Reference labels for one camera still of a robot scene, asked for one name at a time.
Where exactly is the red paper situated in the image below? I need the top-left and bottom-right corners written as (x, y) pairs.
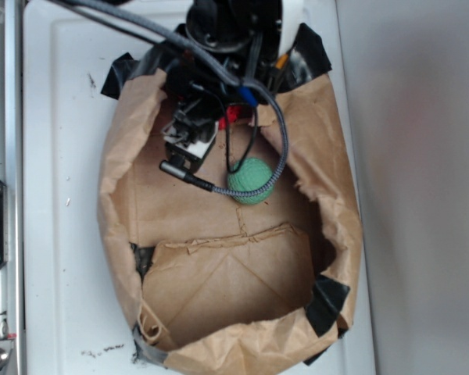
top-left (218, 105), bottom-right (253, 130)

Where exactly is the aluminium frame rail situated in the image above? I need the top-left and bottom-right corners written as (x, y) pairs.
top-left (0, 1), bottom-right (27, 374)

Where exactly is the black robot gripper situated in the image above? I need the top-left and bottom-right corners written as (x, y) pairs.
top-left (166, 1), bottom-right (289, 125)

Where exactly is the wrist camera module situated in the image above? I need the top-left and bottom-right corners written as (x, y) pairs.
top-left (159, 119), bottom-right (219, 180)

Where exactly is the grey braided cable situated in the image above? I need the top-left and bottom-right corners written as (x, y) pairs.
top-left (50, 0), bottom-right (290, 199)

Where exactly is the brown paper bag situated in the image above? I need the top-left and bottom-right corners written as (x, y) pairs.
top-left (96, 22), bottom-right (362, 375)

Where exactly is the white plastic tray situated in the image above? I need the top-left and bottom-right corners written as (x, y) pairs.
top-left (23, 1), bottom-right (374, 374)

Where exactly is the green dimpled ball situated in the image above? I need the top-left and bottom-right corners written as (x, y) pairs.
top-left (227, 157), bottom-right (274, 205)

